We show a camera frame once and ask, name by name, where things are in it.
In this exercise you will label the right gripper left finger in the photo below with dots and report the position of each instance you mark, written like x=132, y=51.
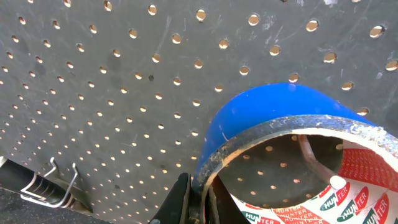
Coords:
x=175, y=202

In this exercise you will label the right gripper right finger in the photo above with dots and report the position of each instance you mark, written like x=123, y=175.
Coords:
x=219, y=205

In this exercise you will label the roll of blue tape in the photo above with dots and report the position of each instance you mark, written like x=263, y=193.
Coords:
x=264, y=102

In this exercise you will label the pliers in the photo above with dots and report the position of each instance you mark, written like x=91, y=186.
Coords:
x=18, y=180

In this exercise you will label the black pegboard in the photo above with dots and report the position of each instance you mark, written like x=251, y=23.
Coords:
x=124, y=62

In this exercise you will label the metal hook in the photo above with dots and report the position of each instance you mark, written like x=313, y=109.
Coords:
x=66, y=194
x=312, y=161

